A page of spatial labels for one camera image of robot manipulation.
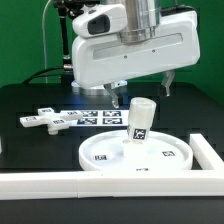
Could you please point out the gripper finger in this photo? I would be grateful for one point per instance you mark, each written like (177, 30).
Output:
(117, 100)
(168, 77)

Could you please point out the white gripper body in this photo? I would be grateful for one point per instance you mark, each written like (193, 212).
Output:
(105, 59)

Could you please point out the white round table top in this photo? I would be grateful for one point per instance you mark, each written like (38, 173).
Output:
(113, 151)

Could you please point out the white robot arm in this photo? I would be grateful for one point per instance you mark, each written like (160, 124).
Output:
(125, 39)

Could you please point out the white marker sheet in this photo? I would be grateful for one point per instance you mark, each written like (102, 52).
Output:
(102, 118)

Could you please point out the white cross-shaped table base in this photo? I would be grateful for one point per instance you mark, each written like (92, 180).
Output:
(54, 121)

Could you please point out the white L-shaped fence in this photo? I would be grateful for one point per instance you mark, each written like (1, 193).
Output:
(207, 181)

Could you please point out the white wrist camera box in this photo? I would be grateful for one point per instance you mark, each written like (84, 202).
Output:
(101, 20)

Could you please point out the black camera stand pole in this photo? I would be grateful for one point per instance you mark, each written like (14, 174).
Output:
(69, 9)

